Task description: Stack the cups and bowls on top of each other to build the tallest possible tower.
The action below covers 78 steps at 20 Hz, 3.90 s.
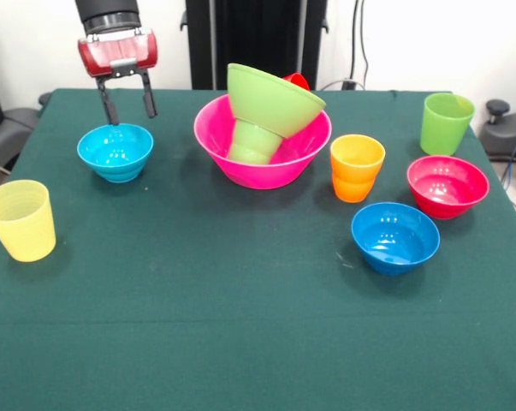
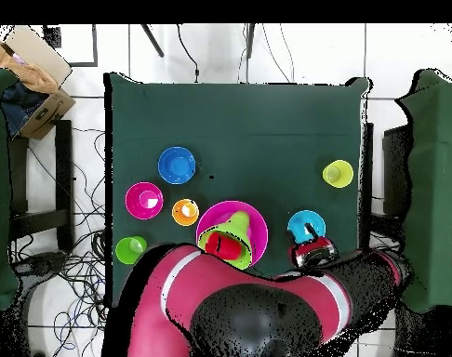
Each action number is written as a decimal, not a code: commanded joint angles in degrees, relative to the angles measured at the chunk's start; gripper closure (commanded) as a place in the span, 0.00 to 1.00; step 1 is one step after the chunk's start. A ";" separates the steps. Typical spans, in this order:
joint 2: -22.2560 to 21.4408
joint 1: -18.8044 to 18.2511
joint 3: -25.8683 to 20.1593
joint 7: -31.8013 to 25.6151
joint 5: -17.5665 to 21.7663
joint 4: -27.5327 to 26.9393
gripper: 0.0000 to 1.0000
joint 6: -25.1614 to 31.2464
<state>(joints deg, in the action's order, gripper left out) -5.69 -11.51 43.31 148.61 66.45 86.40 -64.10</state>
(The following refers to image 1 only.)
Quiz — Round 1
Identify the rounded green cup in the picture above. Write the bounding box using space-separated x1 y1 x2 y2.
227 118 283 166

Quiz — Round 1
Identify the small blue bowl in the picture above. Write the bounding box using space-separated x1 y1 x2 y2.
350 201 442 277

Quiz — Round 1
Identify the dark green tablecloth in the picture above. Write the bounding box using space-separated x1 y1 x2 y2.
0 87 516 411

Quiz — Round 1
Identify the small cyan bowl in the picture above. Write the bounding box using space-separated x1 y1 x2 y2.
76 122 155 184

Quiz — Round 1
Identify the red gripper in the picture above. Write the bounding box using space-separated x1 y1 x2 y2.
77 27 160 127

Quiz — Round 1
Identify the tall green cup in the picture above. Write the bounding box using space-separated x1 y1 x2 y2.
419 92 477 157

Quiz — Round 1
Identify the orange cup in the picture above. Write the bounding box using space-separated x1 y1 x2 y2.
329 134 387 204

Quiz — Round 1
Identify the black hanging cable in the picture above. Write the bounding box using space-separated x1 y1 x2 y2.
350 0 372 82

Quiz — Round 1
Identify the large green bowl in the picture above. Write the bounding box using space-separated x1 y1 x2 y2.
226 63 328 140

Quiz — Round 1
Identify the grey chair base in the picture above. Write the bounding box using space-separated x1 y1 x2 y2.
479 98 516 192
0 106 43 181

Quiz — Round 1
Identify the red cup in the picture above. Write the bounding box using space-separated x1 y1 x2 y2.
282 72 311 92

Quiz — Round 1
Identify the large pink bowl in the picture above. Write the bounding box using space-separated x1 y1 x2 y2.
193 92 333 191

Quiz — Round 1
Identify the yellow cup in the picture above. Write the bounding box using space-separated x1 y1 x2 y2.
0 179 57 263

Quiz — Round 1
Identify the small magenta bowl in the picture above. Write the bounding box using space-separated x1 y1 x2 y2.
406 154 491 221

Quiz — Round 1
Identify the grey floor cable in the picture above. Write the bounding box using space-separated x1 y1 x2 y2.
318 79 369 92

